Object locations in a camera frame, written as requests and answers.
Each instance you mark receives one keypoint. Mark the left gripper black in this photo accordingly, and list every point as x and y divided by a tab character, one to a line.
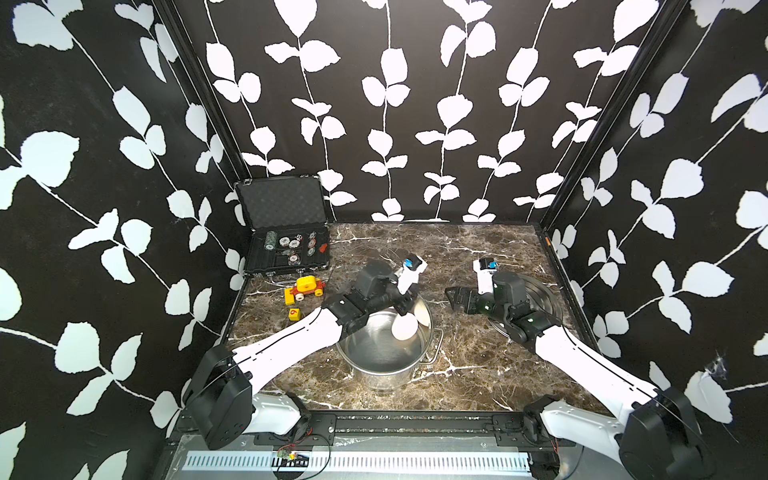
406	299

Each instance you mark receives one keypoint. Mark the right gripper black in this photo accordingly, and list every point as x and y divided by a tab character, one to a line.
472	293

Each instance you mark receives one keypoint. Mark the white plastic ladle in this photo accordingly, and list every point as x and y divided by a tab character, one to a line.
404	327

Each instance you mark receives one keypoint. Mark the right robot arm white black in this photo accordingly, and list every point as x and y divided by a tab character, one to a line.
652	433

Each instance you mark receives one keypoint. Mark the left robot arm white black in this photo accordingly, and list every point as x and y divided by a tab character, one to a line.
224	397

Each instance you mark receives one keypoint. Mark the yellow red toy car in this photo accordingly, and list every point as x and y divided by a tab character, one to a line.
304	286

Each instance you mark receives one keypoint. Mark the black open case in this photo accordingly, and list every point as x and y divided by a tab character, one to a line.
293	207

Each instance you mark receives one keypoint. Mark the green poker chip stack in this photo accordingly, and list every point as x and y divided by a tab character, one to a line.
270	241

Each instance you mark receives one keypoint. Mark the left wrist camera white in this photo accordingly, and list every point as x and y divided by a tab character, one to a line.
408	275

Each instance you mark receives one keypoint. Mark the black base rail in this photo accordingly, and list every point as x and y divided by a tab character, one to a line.
392	432

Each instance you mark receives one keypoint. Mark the white slotted cable duct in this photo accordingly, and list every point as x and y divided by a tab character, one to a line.
459	463

